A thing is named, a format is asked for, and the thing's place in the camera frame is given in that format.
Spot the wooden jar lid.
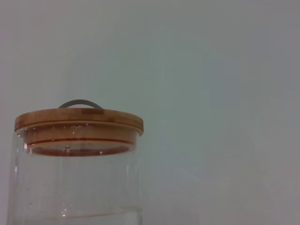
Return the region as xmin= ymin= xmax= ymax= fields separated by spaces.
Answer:
xmin=14 ymin=98 xmax=144 ymax=157

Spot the glass water dispenser jar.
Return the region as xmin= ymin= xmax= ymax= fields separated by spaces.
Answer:
xmin=7 ymin=126 xmax=144 ymax=225

